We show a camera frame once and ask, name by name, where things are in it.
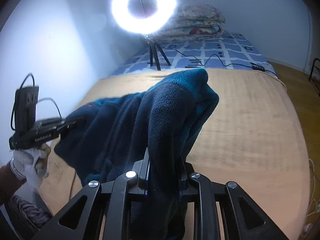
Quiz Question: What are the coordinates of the black metal clothes rack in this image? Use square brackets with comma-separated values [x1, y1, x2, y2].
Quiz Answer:
[309, 58, 320, 95]

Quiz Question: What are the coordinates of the teal plaid fleece jacket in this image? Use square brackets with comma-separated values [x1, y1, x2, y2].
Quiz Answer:
[54, 68, 220, 240]

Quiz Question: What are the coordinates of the white floor cable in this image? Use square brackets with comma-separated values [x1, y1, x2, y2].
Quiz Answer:
[300, 159, 320, 238]

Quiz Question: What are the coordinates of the stack of folded floral quilts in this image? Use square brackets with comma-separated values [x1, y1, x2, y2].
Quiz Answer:
[156, 4, 227, 42]

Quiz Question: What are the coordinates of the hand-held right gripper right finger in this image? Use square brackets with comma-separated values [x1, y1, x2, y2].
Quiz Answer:
[176, 155, 290, 240]

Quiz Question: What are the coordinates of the blue checked bed sheet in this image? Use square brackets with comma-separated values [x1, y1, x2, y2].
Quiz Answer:
[111, 30, 278, 78]

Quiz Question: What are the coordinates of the beige blanket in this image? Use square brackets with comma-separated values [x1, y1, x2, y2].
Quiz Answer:
[37, 69, 312, 240]

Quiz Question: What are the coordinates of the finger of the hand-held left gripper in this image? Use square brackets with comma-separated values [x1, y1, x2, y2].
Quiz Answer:
[59, 119, 87, 138]

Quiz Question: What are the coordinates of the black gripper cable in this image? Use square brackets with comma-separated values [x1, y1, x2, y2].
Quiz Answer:
[10, 73, 63, 130]

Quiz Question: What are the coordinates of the person's left hand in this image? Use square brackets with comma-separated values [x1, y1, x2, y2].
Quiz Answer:
[11, 144, 52, 189]

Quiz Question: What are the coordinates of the white ring light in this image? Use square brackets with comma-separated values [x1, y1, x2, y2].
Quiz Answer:
[111, 0, 178, 34]

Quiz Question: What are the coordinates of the black inline cable controller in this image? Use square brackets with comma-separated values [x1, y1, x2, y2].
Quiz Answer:
[250, 62, 267, 72]

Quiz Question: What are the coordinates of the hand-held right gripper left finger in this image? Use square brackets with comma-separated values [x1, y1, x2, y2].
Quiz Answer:
[31, 152, 152, 240]

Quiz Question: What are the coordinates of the person's left forearm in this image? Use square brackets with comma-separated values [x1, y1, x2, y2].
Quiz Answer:
[0, 164, 27, 205]

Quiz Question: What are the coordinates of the black light tripod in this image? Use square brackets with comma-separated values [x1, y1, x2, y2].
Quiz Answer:
[144, 34, 172, 71]

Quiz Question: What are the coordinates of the person's striped clothing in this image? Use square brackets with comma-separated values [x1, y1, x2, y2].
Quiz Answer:
[5, 195, 53, 233]

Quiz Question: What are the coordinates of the black light cable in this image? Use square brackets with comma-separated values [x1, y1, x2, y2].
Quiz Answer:
[150, 36, 275, 75]

